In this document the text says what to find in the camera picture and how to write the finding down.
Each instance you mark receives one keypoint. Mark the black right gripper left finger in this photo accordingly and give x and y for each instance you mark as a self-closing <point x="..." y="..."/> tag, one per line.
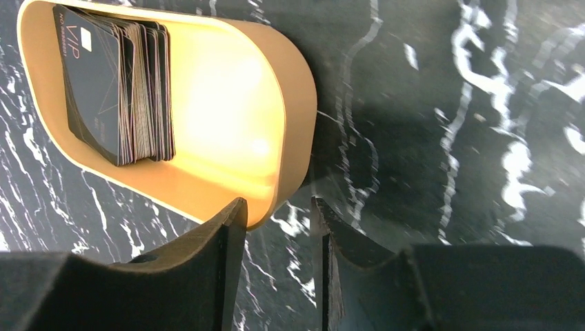
<point x="190" y="283"/>

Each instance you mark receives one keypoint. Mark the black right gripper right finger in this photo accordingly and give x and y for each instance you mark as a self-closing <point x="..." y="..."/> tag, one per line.
<point x="361" y="285"/>

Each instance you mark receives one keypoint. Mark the black VIP card stack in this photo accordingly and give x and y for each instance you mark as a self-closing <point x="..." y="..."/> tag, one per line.
<point x="117" y="82"/>

